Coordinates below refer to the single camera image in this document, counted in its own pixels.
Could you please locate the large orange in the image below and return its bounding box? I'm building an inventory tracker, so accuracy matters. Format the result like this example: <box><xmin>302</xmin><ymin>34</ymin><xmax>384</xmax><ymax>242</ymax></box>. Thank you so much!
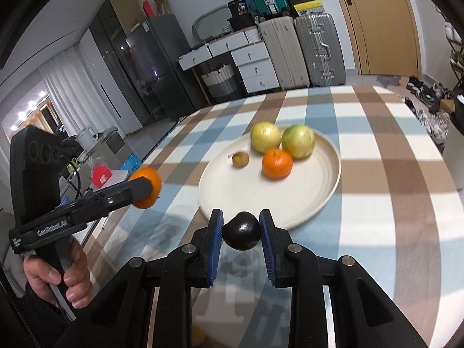
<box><xmin>262</xmin><ymin>148</ymin><xmax>293</xmax><ymax>179</ymax></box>

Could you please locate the beige suitcase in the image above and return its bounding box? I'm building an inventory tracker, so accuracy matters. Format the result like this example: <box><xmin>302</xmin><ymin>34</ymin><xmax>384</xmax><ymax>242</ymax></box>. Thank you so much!
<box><xmin>258</xmin><ymin>16</ymin><xmax>310</xmax><ymax>89</ymax></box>

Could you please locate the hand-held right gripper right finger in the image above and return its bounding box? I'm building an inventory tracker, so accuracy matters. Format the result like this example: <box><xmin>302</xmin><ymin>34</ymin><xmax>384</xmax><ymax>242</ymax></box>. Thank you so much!
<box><xmin>258</xmin><ymin>208</ymin><xmax>430</xmax><ymax>348</ymax></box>

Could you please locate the person's left hand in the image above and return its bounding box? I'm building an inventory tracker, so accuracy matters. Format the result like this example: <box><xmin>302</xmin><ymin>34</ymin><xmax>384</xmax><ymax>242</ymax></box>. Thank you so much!
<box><xmin>23</xmin><ymin>250</ymin><xmax>91</xmax><ymax>309</ymax></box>

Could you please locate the dark purple plum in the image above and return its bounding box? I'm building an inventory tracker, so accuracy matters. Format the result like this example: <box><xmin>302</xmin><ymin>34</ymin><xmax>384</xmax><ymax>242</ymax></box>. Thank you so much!
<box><xmin>222</xmin><ymin>211</ymin><xmax>262</xmax><ymax>251</ymax></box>

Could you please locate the grey refrigerator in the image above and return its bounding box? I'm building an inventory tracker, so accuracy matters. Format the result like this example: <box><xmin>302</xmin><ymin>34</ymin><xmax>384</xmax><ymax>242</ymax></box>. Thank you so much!
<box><xmin>126</xmin><ymin>14</ymin><xmax>198</xmax><ymax>120</ymax></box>

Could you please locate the silver suitcase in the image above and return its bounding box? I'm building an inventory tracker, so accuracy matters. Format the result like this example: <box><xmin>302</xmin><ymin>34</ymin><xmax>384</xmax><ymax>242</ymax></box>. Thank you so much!
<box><xmin>293</xmin><ymin>12</ymin><xmax>347</xmax><ymax>88</ymax></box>

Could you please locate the dark glass cabinet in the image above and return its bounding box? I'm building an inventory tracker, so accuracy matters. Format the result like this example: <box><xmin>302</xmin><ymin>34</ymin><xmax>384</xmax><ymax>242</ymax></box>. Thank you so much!
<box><xmin>89</xmin><ymin>0</ymin><xmax>153</xmax><ymax>131</ymax></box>

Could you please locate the grey doormat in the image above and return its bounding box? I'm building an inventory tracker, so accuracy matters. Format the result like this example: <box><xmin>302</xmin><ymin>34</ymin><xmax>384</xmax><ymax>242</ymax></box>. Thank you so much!
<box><xmin>377</xmin><ymin>74</ymin><xmax>401</xmax><ymax>88</ymax></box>

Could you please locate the white vanity desk with drawers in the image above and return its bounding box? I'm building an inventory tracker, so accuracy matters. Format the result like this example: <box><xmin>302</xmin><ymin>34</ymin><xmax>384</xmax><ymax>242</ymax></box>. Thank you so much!
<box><xmin>178</xmin><ymin>31</ymin><xmax>281</xmax><ymax>104</ymax></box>

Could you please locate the small orange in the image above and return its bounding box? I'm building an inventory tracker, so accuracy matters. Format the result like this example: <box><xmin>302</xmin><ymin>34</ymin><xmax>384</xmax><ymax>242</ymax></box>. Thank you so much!
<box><xmin>130</xmin><ymin>167</ymin><xmax>162</xmax><ymax>210</ymax></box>

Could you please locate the white kettle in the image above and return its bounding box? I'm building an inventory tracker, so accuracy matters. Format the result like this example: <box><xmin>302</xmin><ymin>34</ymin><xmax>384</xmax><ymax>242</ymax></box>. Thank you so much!
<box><xmin>75</xmin><ymin>127</ymin><xmax>99</xmax><ymax>149</ymax></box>

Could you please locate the black jar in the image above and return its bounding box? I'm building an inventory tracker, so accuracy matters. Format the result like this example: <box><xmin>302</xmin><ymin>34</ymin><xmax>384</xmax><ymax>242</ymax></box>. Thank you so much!
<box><xmin>228</xmin><ymin>0</ymin><xmax>251</xmax><ymax>17</ymax></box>

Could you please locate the white top grey cabinet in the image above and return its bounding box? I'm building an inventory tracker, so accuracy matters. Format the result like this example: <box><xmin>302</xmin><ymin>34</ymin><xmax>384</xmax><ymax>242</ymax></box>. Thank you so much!
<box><xmin>54</xmin><ymin>168</ymin><xmax>132</xmax><ymax>211</ymax></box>

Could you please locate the wooden door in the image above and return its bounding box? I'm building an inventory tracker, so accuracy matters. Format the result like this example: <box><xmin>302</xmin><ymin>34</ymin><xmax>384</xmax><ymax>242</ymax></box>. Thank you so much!
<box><xmin>326</xmin><ymin>0</ymin><xmax>425</xmax><ymax>77</ymax></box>

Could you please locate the black storage box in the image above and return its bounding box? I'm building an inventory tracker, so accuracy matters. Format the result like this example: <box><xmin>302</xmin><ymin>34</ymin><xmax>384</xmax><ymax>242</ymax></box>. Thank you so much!
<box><xmin>228</xmin><ymin>12</ymin><xmax>256</xmax><ymax>32</ymax></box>

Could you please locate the checkered tablecloth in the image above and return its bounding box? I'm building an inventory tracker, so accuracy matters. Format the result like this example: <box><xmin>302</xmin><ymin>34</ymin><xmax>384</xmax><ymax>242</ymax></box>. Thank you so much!
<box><xmin>78</xmin><ymin>85</ymin><xmax>464</xmax><ymax>348</ymax></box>

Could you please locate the woven laundry basket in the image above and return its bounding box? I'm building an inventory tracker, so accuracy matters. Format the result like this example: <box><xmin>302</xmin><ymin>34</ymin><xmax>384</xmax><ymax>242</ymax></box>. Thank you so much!
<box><xmin>200</xmin><ymin>63</ymin><xmax>243</xmax><ymax>97</ymax></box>

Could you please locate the oval mirror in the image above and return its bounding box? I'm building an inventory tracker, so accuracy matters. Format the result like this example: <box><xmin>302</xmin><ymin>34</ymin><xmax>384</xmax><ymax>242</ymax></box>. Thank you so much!
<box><xmin>192</xmin><ymin>5</ymin><xmax>236</xmax><ymax>40</ymax></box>

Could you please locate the white curtain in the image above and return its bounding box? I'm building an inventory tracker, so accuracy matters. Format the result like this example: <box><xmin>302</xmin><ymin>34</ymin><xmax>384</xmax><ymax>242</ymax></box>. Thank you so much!
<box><xmin>38</xmin><ymin>56</ymin><xmax>126</xmax><ymax>146</ymax></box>

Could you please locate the red gift box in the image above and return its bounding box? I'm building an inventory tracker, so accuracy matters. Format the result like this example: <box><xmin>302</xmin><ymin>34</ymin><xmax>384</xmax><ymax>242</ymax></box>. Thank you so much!
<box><xmin>90</xmin><ymin>166</ymin><xmax>113</xmax><ymax>189</ymax></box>

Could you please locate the wooden shoe rack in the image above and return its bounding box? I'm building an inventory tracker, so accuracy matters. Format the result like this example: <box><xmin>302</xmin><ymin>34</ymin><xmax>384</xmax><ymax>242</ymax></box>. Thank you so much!
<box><xmin>446</xmin><ymin>36</ymin><xmax>464</xmax><ymax>91</ymax></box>

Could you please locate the large cardboard box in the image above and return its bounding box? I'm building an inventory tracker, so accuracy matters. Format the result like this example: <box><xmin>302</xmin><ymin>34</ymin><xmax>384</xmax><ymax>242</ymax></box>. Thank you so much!
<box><xmin>109</xmin><ymin>0</ymin><xmax>146</xmax><ymax>35</ymax></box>

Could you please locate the cream round plate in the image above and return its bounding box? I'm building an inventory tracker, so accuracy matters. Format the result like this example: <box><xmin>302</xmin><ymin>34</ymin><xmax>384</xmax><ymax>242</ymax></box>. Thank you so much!
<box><xmin>199</xmin><ymin>129</ymin><xmax>342</xmax><ymax>231</ymax></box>

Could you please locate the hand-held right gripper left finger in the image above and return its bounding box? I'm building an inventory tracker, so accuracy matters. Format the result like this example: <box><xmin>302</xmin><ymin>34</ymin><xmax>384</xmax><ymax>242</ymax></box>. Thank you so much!
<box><xmin>54</xmin><ymin>208</ymin><xmax>224</xmax><ymax>348</ymax></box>

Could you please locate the green guava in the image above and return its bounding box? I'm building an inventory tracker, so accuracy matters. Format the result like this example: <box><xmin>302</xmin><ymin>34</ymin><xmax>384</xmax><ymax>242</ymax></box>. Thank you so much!
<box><xmin>281</xmin><ymin>125</ymin><xmax>316</xmax><ymax>160</ymax></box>

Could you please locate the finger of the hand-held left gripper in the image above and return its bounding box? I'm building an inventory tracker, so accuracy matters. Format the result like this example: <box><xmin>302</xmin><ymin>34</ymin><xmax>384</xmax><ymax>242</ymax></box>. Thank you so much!
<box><xmin>78</xmin><ymin>177</ymin><xmax>162</xmax><ymax>222</ymax></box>

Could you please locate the pile of dark shoes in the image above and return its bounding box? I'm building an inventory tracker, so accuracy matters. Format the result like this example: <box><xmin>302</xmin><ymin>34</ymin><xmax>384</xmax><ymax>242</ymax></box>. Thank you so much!
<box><xmin>404</xmin><ymin>75</ymin><xmax>454</xmax><ymax>146</ymax></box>

